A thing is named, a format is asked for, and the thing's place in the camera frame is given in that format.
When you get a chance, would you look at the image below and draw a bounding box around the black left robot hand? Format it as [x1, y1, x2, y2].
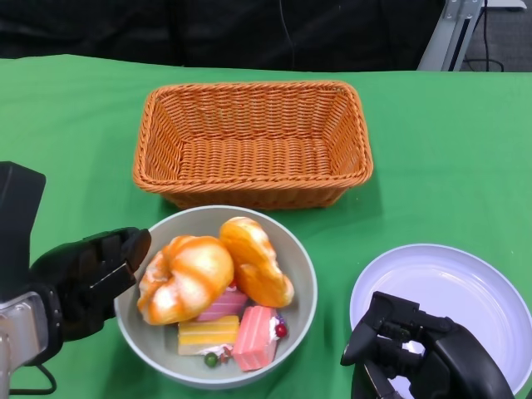
[28, 226, 153, 344]

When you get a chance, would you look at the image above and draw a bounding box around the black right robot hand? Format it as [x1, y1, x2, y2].
[340, 290, 516, 399]

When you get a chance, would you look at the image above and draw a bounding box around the orange white twisted bread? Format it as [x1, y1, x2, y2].
[219, 216, 295, 308]
[136, 235, 235, 326]

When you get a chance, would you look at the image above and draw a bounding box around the pale green bowl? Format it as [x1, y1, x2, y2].
[114, 205, 319, 390]

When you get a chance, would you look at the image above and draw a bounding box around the yellow cake slice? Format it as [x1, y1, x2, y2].
[177, 314, 241, 367]

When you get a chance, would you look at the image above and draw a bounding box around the magenta pink cake slice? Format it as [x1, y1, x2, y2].
[195, 290, 249, 323]

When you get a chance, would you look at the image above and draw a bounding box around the salmon pink cake slice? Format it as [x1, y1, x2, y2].
[231, 305, 288, 372]

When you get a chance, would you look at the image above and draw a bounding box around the lavender plate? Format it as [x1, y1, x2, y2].
[348, 244, 532, 398]

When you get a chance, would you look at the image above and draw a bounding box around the orange wicker basket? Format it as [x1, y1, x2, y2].
[132, 81, 374, 211]

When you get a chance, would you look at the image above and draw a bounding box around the green tablecloth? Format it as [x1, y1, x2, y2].
[0, 54, 532, 399]

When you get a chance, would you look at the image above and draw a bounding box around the black backdrop cloth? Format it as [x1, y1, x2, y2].
[0, 0, 444, 71]

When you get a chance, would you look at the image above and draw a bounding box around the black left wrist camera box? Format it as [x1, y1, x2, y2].
[0, 160, 47, 300]

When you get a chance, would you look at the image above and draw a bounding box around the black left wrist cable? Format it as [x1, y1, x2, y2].
[7, 361, 58, 396]

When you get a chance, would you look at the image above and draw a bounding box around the grey metal frame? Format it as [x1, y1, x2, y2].
[417, 0, 525, 71]

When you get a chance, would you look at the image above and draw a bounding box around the thin black hanging cable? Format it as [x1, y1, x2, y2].
[278, 0, 297, 71]

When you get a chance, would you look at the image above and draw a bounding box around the black floor cable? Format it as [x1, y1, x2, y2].
[463, 0, 505, 72]

